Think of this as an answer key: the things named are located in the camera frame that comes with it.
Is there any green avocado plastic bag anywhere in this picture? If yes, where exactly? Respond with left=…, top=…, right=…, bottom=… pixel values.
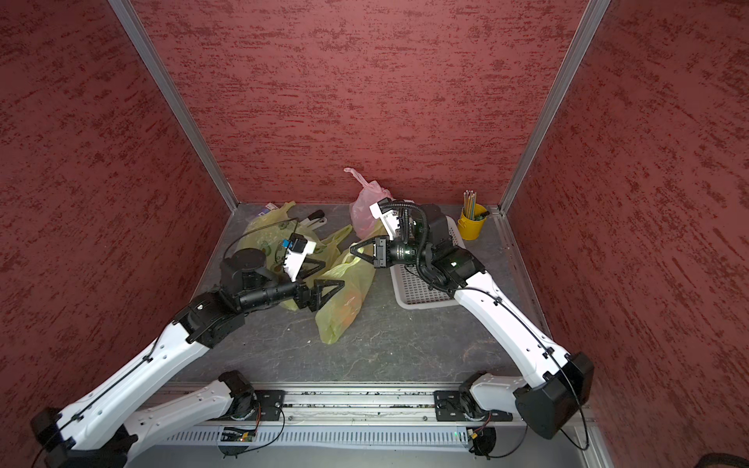
left=238, top=202, right=375, bottom=344

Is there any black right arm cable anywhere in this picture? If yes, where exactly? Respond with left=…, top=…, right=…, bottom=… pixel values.
left=385, top=201, right=591, bottom=452

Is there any colored pencils bundle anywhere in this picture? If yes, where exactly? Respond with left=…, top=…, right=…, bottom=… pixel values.
left=462, top=190, right=477, bottom=220

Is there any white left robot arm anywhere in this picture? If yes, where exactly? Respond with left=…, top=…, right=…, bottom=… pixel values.
left=31, top=249, right=345, bottom=467

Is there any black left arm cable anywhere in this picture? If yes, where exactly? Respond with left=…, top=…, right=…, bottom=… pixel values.
left=28, top=217, right=300, bottom=468

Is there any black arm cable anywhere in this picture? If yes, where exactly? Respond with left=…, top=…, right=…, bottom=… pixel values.
left=28, top=217, right=300, bottom=468
left=385, top=201, right=591, bottom=452

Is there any left aluminium corner post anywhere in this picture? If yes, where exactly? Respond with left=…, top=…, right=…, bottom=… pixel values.
left=108, top=0, right=239, bottom=213

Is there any white plastic basket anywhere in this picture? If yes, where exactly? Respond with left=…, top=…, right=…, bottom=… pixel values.
left=392, top=215, right=484, bottom=309

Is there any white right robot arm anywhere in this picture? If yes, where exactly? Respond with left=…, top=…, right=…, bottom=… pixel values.
left=350, top=198, right=594, bottom=440

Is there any white slotted cable duct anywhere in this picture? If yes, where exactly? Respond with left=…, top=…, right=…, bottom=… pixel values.
left=161, top=426, right=469, bottom=452

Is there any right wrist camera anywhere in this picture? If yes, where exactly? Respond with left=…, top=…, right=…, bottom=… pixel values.
left=369, top=197, right=411, bottom=241

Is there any aluminium corner post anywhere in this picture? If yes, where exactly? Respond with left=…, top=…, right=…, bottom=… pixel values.
left=499, top=0, right=611, bottom=216
left=108, top=0, right=239, bottom=213

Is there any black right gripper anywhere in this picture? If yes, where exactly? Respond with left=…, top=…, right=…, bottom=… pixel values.
left=351, top=233, right=432, bottom=268

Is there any aluminium front rail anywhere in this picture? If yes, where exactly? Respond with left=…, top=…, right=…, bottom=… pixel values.
left=92, top=382, right=616, bottom=468

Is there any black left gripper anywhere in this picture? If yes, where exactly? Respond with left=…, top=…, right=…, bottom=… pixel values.
left=240, top=256, right=344, bottom=311

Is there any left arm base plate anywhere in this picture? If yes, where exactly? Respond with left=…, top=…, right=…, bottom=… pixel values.
left=202, top=389, right=287, bottom=422

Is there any yellow pencil cup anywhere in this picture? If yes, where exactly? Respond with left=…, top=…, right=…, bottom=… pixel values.
left=458, top=204, right=490, bottom=241

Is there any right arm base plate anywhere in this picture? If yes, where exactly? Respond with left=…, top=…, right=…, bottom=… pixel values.
left=433, top=390, right=514, bottom=423

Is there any right aluminium corner post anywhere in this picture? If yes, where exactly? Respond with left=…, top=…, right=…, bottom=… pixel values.
left=499, top=0, right=611, bottom=216

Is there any pink plastic bag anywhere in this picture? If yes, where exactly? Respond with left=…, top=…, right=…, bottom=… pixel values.
left=344, top=168, right=393, bottom=240

